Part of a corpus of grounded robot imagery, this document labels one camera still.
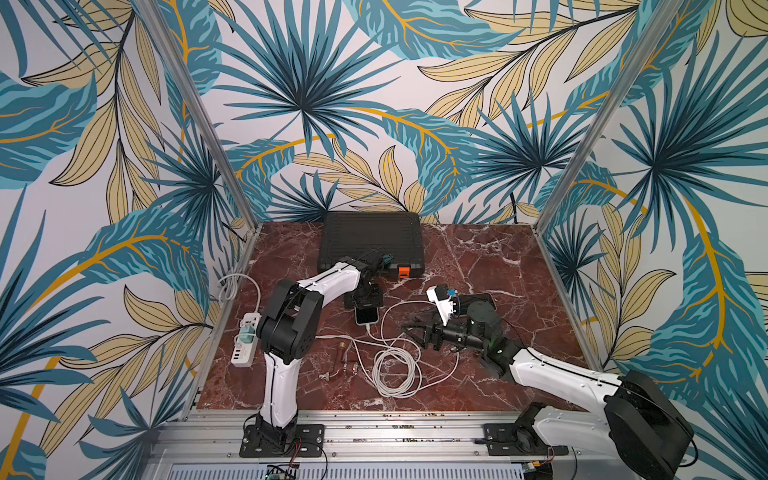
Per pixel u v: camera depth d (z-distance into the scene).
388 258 0.97
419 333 0.70
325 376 0.82
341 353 0.87
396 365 0.86
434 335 0.67
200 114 0.85
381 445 0.73
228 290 1.00
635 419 0.41
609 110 0.85
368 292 0.85
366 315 0.95
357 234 1.07
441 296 0.69
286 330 0.53
